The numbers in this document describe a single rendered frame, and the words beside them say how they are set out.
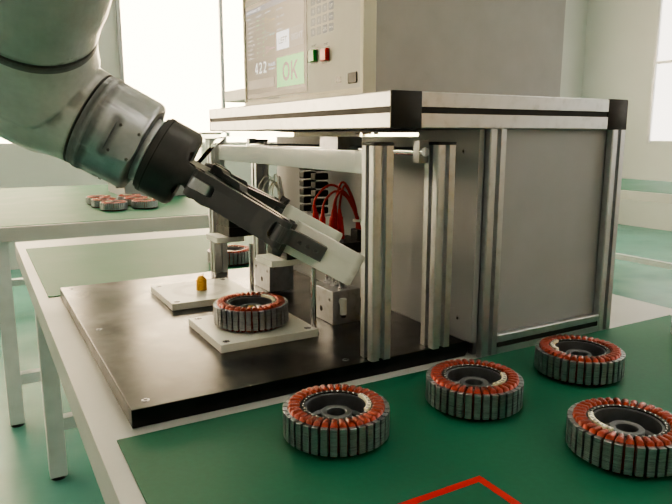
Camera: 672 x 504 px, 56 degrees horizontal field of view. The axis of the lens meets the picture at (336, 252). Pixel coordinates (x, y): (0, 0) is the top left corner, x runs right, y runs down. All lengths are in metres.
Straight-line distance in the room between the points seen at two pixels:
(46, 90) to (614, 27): 8.21
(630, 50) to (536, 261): 7.48
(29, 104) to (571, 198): 0.76
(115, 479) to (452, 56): 0.71
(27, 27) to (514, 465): 0.56
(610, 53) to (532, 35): 7.48
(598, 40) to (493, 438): 8.13
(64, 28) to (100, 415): 0.44
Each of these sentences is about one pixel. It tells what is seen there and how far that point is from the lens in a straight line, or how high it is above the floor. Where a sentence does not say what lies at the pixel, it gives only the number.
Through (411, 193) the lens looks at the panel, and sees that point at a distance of 1.00.
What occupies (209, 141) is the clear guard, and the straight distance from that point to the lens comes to 0.74.
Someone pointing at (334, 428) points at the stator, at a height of 0.78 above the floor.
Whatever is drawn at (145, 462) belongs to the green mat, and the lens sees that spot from 0.67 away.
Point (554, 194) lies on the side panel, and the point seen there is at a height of 0.97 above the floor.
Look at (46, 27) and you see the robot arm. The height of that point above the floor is 1.14.
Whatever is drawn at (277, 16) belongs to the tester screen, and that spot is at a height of 1.26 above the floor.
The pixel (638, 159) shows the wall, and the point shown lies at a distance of 8.23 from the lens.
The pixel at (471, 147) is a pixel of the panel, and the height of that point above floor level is 1.05.
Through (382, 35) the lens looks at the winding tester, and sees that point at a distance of 0.92.
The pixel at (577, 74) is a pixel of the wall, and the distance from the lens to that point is 8.71.
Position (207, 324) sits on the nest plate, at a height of 0.78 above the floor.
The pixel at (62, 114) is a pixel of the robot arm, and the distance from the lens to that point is 0.59.
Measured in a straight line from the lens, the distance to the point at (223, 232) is 1.18.
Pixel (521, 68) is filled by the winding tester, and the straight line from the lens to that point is 1.08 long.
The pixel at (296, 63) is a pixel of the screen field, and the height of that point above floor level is 1.18.
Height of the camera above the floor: 1.06
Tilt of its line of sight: 10 degrees down
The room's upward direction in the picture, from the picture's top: straight up
